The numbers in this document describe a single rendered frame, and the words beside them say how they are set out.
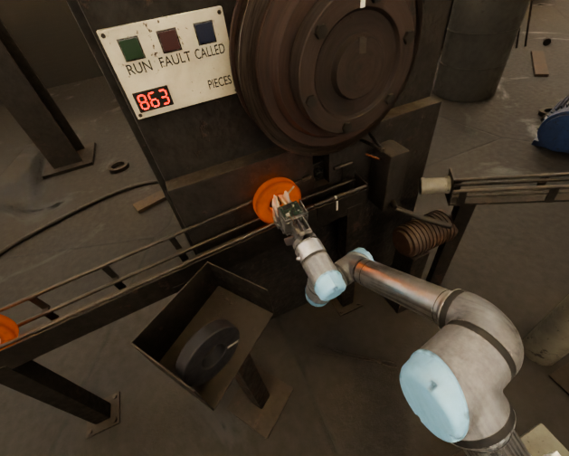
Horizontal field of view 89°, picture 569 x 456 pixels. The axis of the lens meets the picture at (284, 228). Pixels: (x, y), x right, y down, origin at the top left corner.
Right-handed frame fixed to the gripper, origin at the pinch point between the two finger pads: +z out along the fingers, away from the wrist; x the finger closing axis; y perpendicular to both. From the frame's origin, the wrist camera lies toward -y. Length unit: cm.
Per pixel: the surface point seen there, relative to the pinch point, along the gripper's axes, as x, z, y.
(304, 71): -6.3, -3.0, 39.3
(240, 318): 23.5, -27.5, -9.0
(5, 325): 81, -4, -7
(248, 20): 0.6, 7.4, 45.6
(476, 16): -242, 137, -45
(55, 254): 128, 95, -103
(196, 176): 20.4, 10.3, 8.6
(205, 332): 30.5, -32.3, 7.2
